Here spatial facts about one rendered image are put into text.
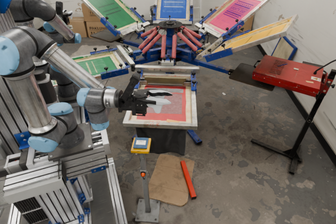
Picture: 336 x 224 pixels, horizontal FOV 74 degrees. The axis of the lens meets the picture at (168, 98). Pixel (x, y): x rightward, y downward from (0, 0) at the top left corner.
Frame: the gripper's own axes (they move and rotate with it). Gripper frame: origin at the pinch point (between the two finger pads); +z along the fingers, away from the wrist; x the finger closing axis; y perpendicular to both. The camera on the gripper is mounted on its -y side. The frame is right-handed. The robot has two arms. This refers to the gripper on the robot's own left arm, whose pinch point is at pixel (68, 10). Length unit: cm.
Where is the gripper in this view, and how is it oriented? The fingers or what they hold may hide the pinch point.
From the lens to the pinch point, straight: 212.3
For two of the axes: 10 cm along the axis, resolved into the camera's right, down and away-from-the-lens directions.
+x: 9.9, 1.4, 0.3
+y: -1.4, 8.0, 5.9
